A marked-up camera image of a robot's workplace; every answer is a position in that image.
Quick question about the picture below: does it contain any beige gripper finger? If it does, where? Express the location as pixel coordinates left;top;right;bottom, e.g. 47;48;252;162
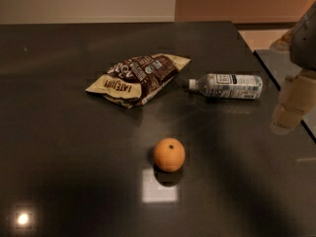
271;70;316;135

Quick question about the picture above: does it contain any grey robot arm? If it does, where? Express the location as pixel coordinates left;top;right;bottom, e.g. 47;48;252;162
271;2;316;135

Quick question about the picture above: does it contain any orange fruit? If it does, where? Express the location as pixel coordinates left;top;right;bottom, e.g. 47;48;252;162
153;138;186;173

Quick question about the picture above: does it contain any clear plastic water bottle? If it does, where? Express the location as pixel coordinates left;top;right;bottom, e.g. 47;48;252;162
189;73;263;100

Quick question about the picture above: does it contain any brown chip bag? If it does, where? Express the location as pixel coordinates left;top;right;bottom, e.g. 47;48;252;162
86;53;191;109

